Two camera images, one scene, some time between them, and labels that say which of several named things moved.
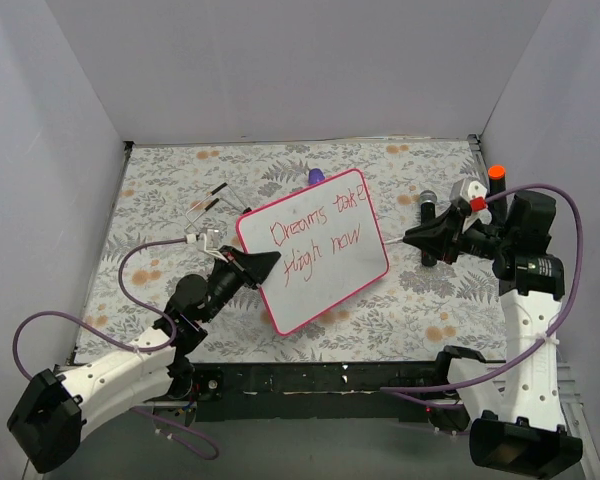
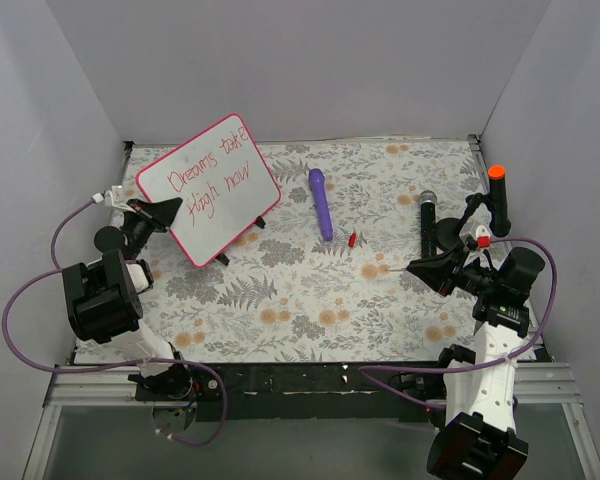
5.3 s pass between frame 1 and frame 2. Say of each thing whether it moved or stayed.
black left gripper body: moved
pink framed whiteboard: moved
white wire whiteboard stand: moved
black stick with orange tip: stayed
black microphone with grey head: stayed
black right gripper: moved
